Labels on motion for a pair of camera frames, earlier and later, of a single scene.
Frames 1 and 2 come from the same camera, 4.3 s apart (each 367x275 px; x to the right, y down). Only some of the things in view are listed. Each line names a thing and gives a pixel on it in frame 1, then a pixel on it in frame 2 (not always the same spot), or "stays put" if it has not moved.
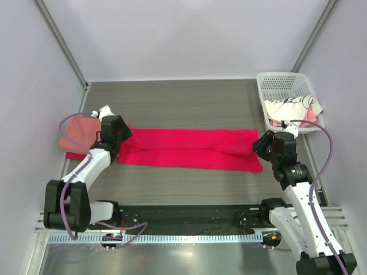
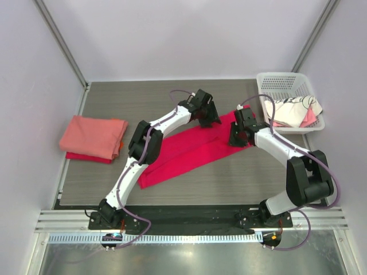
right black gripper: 259,145 to 233,141
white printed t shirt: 292,108 stays put
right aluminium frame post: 317,27 stays put
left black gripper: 126,132 to 213,117
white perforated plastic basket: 273,86 stays put
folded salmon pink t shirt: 81,134 stays put
